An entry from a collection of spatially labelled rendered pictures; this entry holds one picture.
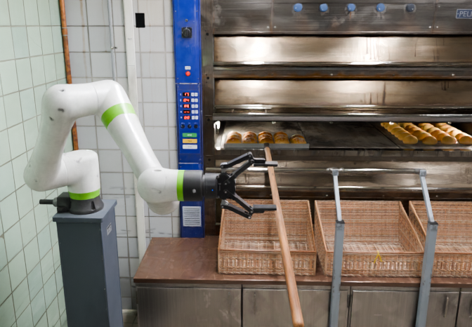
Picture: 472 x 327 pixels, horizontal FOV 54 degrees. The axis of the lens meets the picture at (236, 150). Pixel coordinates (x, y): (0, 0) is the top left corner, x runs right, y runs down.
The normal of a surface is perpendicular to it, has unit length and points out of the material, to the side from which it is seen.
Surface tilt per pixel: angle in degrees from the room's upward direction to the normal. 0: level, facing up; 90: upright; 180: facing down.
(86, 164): 88
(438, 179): 70
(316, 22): 90
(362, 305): 90
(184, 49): 90
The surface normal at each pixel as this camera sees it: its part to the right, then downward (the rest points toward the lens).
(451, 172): -0.03, -0.08
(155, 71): -0.03, 0.26
